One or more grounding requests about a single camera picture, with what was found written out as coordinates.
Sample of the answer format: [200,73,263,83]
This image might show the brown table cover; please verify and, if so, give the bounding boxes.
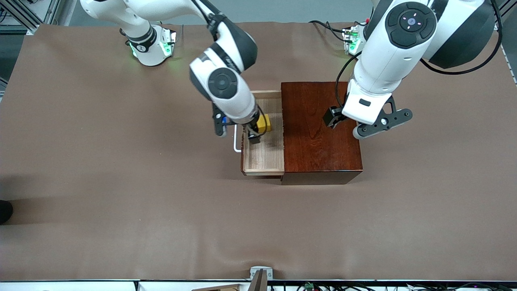
[0,21,517,282]

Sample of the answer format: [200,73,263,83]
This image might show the dark wooden cabinet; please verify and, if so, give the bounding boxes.
[280,81,364,186]

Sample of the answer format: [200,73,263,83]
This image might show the aluminium frame profile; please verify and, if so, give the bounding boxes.
[501,0,517,19]
[0,0,61,36]

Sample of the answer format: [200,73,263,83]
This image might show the black round object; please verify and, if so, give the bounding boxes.
[0,200,14,225]

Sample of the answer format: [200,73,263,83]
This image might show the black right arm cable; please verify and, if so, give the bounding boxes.
[194,0,268,135]

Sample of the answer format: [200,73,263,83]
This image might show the black base cable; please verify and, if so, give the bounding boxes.
[309,19,349,43]

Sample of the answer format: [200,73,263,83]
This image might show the yellow block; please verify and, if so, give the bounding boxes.
[256,114,272,133]

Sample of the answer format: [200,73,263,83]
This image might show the grey metal clamp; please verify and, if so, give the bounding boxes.
[249,266,273,291]

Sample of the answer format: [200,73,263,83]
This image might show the wooden drawer with white handle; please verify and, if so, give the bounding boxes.
[233,90,286,177]

